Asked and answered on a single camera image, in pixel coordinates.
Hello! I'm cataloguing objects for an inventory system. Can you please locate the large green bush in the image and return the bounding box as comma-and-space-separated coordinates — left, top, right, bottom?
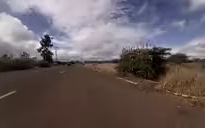
117, 44, 173, 82

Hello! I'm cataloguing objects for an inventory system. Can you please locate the thin pole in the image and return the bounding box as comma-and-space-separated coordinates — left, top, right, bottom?
53, 47, 59, 62

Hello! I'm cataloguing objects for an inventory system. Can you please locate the brown-grey asphalt road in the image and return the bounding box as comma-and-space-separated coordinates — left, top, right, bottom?
0, 63, 205, 128

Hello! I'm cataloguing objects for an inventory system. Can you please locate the tall dark tree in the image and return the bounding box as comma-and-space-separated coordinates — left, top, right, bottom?
36, 34, 55, 64

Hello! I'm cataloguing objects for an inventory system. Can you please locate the distant row of trees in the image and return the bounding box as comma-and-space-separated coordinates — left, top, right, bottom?
165, 52, 205, 69

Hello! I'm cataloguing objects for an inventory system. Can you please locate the dry yellow grass verge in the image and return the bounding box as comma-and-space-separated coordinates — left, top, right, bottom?
84, 62, 205, 116

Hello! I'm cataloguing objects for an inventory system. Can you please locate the row of dark bushes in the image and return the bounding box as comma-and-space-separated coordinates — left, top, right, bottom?
0, 51, 53, 74

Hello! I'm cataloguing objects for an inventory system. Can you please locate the white dashed centre line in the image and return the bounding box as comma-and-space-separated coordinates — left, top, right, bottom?
0, 69, 68, 105

